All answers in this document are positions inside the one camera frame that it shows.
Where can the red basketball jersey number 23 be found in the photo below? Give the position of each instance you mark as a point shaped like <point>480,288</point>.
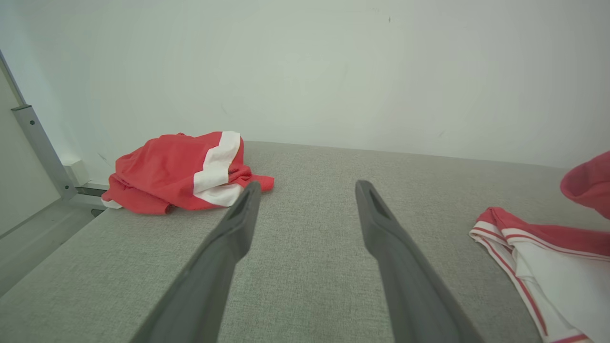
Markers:
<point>548,233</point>

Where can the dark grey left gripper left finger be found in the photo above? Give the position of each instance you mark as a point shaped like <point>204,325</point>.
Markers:
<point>200,295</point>

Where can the grey metal frame bar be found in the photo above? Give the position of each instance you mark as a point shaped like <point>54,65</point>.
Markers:
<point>43,147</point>

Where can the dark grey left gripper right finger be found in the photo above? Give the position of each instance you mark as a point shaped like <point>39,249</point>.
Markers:
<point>414,295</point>

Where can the red shorts with white stripe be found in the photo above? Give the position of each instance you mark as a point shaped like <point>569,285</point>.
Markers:
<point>162,171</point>

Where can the white and black skirting board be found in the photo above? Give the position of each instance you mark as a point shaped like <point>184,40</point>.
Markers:
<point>76,171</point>

